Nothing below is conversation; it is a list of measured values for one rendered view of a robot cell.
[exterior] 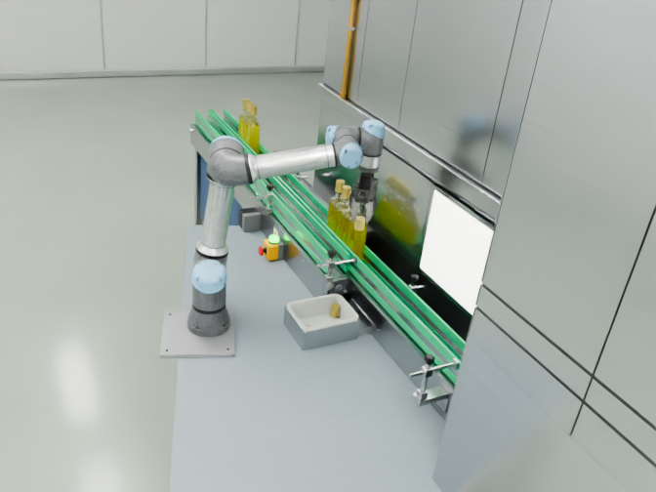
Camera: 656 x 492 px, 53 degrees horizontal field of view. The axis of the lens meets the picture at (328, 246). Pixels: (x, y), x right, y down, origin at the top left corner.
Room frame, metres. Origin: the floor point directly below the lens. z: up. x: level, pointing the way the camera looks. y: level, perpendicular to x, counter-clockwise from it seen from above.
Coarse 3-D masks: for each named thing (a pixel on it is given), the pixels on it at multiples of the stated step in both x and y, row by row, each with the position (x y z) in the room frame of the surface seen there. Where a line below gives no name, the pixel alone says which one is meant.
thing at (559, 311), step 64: (576, 0) 1.27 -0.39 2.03; (640, 0) 1.15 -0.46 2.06; (576, 64) 1.23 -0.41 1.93; (640, 64) 1.12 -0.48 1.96; (576, 128) 1.20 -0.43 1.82; (640, 128) 1.09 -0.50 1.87; (512, 192) 1.30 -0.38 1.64; (576, 192) 1.16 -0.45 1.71; (640, 192) 1.05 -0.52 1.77; (512, 256) 1.26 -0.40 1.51; (576, 256) 1.12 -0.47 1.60; (640, 256) 1.01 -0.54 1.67; (512, 320) 1.22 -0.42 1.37; (576, 320) 1.08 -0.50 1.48; (640, 320) 0.98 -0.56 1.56; (576, 384) 1.04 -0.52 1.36; (640, 384) 0.94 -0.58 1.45; (640, 448) 0.90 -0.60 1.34
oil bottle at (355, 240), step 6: (348, 222) 2.25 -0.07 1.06; (354, 222) 2.21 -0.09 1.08; (348, 228) 2.24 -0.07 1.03; (366, 228) 2.23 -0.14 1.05; (348, 234) 2.24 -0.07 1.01; (354, 234) 2.21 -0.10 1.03; (360, 234) 2.22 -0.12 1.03; (348, 240) 2.23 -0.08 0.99; (354, 240) 2.21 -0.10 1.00; (360, 240) 2.22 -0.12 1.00; (348, 246) 2.23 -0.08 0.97; (354, 246) 2.21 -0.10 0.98; (360, 246) 2.22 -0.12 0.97; (354, 252) 2.21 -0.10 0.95; (360, 252) 2.22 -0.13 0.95; (360, 258) 2.22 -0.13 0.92
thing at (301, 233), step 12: (204, 120) 3.49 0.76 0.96; (204, 132) 3.49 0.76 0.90; (216, 132) 3.32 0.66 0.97; (264, 192) 2.71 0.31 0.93; (276, 204) 2.58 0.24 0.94; (276, 216) 2.57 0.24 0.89; (288, 216) 2.46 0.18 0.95; (288, 228) 2.46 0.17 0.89; (300, 228) 2.36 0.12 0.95; (300, 240) 2.35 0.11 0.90; (312, 240) 2.26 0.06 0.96; (312, 252) 2.25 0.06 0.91; (324, 252) 2.17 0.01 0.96
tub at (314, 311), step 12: (300, 300) 2.01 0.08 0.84; (312, 300) 2.02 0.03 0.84; (324, 300) 2.04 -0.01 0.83; (336, 300) 2.06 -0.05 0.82; (300, 312) 1.99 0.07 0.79; (312, 312) 2.02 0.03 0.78; (324, 312) 2.04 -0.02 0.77; (348, 312) 1.99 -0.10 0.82; (300, 324) 1.86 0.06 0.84; (312, 324) 1.96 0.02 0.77; (324, 324) 1.87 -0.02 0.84; (336, 324) 1.89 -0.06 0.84
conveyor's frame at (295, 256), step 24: (192, 144) 3.63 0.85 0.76; (240, 192) 2.91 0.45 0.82; (264, 216) 2.65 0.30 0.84; (288, 240) 2.41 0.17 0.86; (288, 264) 2.39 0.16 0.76; (312, 264) 2.21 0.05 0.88; (312, 288) 2.18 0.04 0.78; (360, 288) 2.07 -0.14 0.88; (384, 312) 1.93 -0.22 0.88; (384, 336) 1.89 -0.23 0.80; (408, 336) 1.81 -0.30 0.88; (408, 360) 1.76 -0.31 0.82; (432, 384) 1.63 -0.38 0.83
